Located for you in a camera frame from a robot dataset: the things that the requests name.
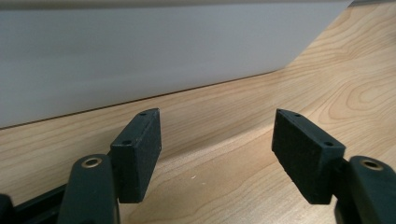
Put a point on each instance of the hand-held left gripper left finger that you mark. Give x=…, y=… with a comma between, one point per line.
x=137, y=161

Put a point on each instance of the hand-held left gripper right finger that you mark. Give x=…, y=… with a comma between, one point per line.
x=305, y=158

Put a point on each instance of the white divided storage box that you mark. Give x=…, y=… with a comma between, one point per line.
x=124, y=56

